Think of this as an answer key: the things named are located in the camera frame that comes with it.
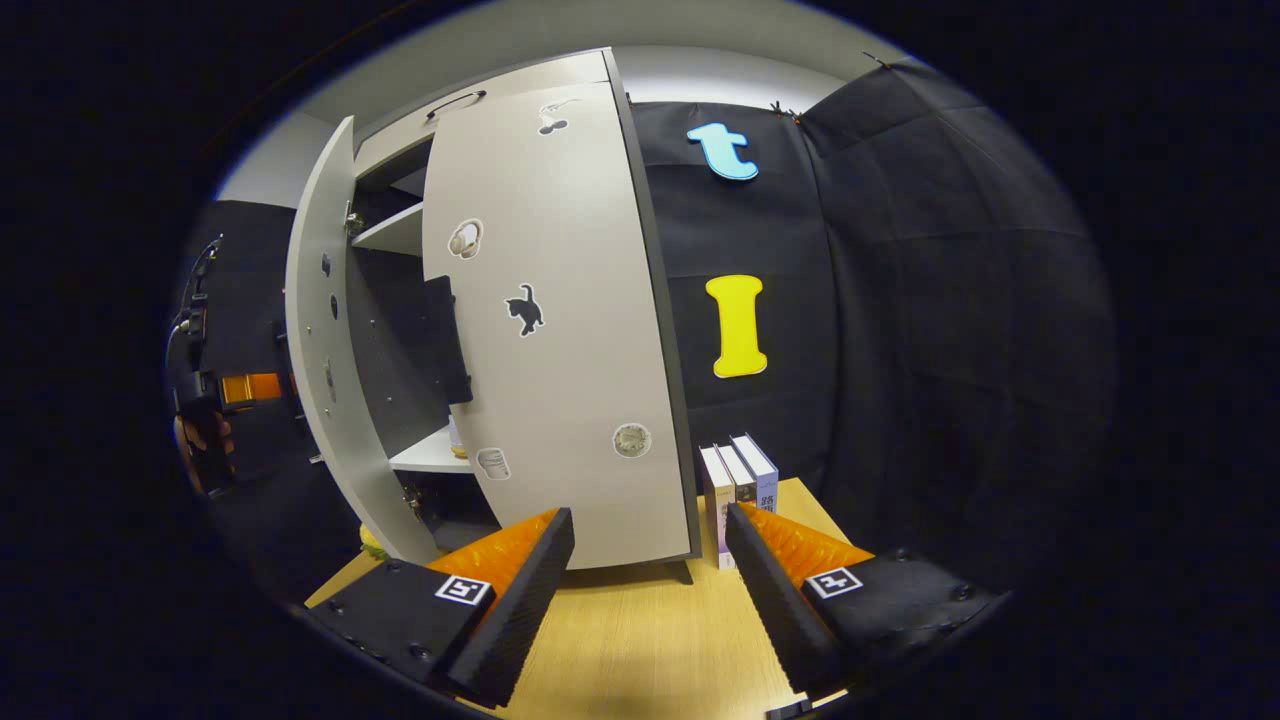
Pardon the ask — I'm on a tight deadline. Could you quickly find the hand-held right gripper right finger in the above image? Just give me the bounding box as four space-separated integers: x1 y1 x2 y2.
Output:
724 500 1011 701

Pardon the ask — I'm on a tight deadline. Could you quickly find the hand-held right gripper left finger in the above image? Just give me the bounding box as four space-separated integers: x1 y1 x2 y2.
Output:
305 505 578 709

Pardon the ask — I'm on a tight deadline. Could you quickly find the white shoe cabinet door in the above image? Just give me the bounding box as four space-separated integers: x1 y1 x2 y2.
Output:
420 78 701 571
283 115 441 563

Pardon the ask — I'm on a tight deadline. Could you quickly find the white shoe cabinet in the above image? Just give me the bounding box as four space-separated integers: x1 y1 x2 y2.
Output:
345 45 701 586

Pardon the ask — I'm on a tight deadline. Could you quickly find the white cabinet drawer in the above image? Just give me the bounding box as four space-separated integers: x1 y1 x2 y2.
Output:
352 48 613 179

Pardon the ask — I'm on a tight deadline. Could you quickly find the blue and white book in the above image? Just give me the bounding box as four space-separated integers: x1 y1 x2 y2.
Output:
730 432 780 516

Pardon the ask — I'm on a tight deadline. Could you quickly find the black backdrop cloth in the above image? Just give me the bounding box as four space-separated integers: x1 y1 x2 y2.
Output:
165 55 1116 601

